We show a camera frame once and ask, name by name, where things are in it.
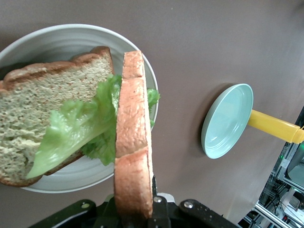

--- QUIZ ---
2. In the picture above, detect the beige plate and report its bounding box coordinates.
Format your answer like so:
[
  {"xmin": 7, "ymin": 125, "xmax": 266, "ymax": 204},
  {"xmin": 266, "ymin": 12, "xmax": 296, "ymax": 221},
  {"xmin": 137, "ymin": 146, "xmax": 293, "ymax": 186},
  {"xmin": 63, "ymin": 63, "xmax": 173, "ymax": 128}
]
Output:
[{"xmin": 0, "ymin": 23, "xmax": 159, "ymax": 194}]

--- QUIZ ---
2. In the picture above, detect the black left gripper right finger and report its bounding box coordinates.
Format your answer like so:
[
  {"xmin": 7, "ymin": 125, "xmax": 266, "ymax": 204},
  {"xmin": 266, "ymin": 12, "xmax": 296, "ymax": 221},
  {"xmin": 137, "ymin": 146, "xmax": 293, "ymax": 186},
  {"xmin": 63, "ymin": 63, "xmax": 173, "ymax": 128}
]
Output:
[{"xmin": 146, "ymin": 175, "xmax": 240, "ymax": 228}]

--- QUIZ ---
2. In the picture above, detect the brown bread slice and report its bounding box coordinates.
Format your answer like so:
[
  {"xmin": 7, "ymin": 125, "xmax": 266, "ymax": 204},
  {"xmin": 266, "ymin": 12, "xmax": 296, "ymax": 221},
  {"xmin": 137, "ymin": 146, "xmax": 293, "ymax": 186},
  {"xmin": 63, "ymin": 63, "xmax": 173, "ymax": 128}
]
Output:
[
  {"xmin": 0, "ymin": 46, "xmax": 115, "ymax": 188},
  {"xmin": 113, "ymin": 50, "xmax": 154, "ymax": 219}
]

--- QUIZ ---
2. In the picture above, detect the aluminium frame profile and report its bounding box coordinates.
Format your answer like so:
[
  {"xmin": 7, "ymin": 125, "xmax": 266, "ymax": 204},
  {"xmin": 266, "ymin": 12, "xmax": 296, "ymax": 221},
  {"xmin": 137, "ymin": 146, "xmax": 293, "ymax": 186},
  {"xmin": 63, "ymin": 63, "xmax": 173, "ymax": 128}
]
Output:
[{"xmin": 237, "ymin": 102, "xmax": 304, "ymax": 228}]

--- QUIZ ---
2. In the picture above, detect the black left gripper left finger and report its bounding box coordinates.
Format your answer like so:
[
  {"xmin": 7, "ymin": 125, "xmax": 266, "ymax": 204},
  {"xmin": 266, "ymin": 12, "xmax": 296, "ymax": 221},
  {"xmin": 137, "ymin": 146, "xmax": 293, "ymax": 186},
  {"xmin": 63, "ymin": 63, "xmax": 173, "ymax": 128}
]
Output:
[{"xmin": 28, "ymin": 193, "xmax": 124, "ymax": 228}]

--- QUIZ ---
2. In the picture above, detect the green lettuce leaf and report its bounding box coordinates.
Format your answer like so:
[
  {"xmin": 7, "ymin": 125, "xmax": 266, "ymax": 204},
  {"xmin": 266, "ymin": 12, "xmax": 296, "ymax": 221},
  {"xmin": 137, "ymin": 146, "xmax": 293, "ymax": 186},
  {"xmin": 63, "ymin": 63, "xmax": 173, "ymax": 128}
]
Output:
[{"xmin": 25, "ymin": 74, "xmax": 161, "ymax": 180}]

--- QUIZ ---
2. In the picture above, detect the brown tablecloth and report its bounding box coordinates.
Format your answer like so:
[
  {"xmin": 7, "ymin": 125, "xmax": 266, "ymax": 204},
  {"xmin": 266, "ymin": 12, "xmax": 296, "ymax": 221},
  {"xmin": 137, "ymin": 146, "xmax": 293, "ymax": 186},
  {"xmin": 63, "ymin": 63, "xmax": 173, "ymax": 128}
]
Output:
[{"xmin": 0, "ymin": 0, "xmax": 304, "ymax": 228}]

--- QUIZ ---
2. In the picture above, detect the yellow mustard squeeze bottle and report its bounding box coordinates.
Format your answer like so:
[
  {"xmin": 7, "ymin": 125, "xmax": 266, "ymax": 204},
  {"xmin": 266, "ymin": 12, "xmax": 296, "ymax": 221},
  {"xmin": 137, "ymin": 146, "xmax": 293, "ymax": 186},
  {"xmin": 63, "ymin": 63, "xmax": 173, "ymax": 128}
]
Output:
[{"xmin": 247, "ymin": 109, "xmax": 304, "ymax": 144}]

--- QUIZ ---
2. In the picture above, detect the green plate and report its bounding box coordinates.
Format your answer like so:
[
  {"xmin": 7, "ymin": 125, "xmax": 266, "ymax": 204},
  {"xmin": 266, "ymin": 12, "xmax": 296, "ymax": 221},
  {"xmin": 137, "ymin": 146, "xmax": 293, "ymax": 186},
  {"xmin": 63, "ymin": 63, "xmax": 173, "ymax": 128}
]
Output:
[{"xmin": 200, "ymin": 83, "xmax": 254, "ymax": 160}]

